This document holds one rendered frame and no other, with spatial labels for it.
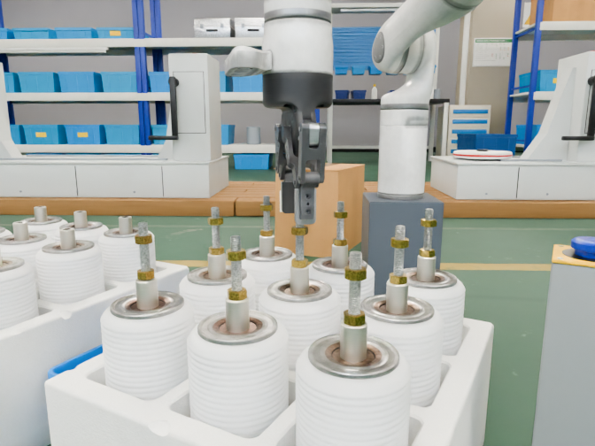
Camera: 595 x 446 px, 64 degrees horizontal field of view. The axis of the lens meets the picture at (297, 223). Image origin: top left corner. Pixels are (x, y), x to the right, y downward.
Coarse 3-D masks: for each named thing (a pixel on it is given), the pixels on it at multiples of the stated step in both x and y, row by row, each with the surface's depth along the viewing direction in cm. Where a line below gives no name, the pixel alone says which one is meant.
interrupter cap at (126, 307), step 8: (128, 296) 53; (160, 296) 53; (168, 296) 53; (176, 296) 53; (112, 304) 50; (120, 304) 50; (128, 304) 51; (136, 304) 51; (160, 304) 51; (168, 304) 51; (176, 304) 51; (112, 312) 49; (120, 312) 48; (128, 312) 48; (136, 312) 48; (144, 312) 48; (152, 312) 48; (160, 312) 48; (168, 312) 49
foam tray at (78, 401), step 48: (480, 336) 60; (48, 384) 49; (96, 384) 49; (480, 384) 56; (96, 432) 46; (144, 432) 43; (192, 432) 41; (288, 432) 42; (432, 432) 41; (480, 432) 62
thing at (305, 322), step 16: (272, 304) 52; (288, 304) 52; (304, 304) 52; (320, 304) 52; (336, 304) 54; (288, 320) 52; (304, 320) 51; (320, 320) 52; (336, 320) 54; (304, 336) 52; (320, 336) 52
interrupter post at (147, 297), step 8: (136, 280) 50; (152, 280) 50; (136, 288) 50; (144, 288) 50; (152, 288) 50; (136, 296) 50; (144, 296) 50; (152, 296) 50; (144, 304) 50; (152, 304) 50
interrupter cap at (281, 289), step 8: (288, 280) 59; (312, 280) 59; (272, 288) 56; (280, 288) 56; (288, 288) 56; (312, 288) 56; (320, 288) 56; (328, 288) 55; (272, 296) 54; (280, 296) 53; (288, 296) 53; (296, 296) 53; (304, 296) 53; (312, 296) 53; (320, 296) 53
